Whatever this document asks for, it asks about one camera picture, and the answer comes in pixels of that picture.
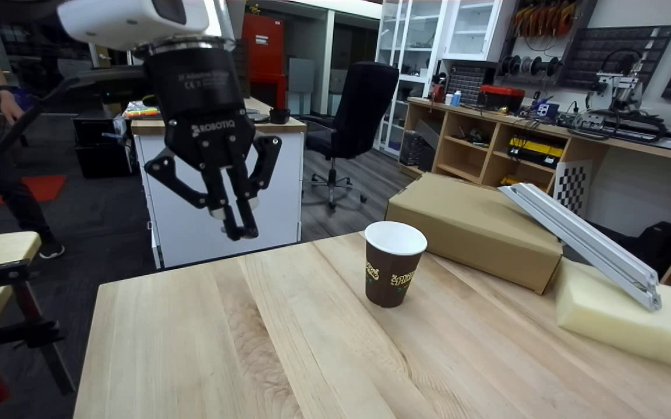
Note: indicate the black office chair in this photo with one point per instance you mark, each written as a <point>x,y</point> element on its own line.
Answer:
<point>350,133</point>

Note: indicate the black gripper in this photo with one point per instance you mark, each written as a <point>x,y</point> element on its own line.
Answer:
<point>214,154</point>

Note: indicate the grey aluminium extrusion rail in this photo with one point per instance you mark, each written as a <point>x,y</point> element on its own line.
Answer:
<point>620,267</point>

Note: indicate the brown paper cup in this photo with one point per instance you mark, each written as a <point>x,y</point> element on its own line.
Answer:
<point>392,258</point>

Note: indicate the white cabinet with wood top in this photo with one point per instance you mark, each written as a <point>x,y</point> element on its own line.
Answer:
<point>183,233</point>

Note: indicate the small wooden side table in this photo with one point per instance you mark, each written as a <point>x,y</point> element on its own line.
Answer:
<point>23,323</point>

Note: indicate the wooden shelf workbench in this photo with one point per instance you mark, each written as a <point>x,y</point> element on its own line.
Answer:
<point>613,183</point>

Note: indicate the cream foam block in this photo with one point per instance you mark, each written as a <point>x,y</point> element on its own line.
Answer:
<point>591,305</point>

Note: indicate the red floor mat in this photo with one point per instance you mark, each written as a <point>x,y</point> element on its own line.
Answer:
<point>45,187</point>

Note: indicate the brown cardboard box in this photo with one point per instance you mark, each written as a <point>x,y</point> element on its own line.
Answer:
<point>479,226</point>

